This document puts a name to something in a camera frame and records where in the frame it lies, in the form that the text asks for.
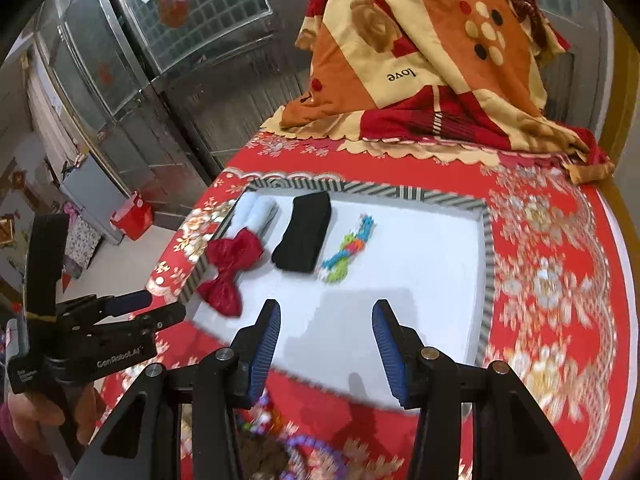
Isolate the person's left hand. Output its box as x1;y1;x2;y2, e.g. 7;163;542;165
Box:
1;385;105;456

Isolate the white rolled cloth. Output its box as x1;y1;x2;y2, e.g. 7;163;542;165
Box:
226;192;278;240

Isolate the leopard brown scrunchie bow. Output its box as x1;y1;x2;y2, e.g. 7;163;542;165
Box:
236;427;290;479

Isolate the purple bead bracelet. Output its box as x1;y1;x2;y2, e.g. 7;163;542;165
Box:
278;433;352;480

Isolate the black folded cloth headband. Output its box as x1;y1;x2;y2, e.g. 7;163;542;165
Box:
271;191;332;274

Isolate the grey cabinet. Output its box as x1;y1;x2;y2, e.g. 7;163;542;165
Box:
61;154;126;245

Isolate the multicolour bead bracelet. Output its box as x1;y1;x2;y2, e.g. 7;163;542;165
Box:
240;391;286;436

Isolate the red gift bag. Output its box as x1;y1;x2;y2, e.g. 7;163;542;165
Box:
110;191;154;240

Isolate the colourful bead bracelet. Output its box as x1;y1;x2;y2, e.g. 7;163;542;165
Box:
316;212;377;283

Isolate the orange red love blanket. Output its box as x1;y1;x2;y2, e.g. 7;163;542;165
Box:
262;0;614;184

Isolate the red bow hair clip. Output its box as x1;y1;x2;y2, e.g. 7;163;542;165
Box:
196;228;264;318

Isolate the red floral gold bedspread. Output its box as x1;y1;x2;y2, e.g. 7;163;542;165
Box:
146;132;638;479

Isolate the metal glass door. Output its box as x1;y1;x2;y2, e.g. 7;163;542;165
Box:
35;0;309;220

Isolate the striped white tray box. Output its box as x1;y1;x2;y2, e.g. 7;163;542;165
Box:
180;178;495;410

